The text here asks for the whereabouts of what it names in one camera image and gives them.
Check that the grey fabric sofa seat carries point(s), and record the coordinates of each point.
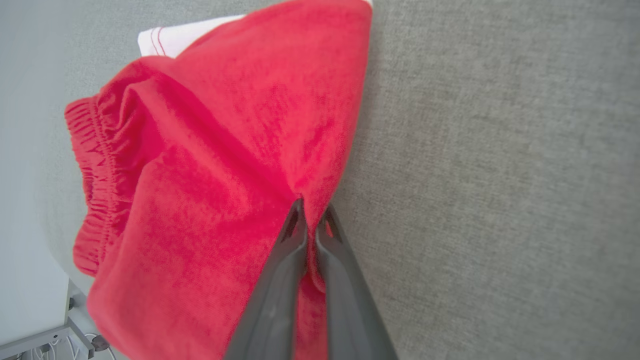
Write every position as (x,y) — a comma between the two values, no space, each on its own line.
(500,175)

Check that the red shorts with white trim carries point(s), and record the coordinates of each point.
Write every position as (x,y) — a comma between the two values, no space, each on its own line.
(210,150)

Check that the black caster wheel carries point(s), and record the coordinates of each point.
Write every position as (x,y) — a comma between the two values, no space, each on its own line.
(101,343)

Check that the grey metal frame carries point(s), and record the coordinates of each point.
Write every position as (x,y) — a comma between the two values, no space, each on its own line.
(50,337)

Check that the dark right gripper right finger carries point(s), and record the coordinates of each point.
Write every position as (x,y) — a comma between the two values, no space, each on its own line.
(350,310)

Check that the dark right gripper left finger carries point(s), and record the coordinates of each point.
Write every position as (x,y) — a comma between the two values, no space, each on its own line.
(275,300)

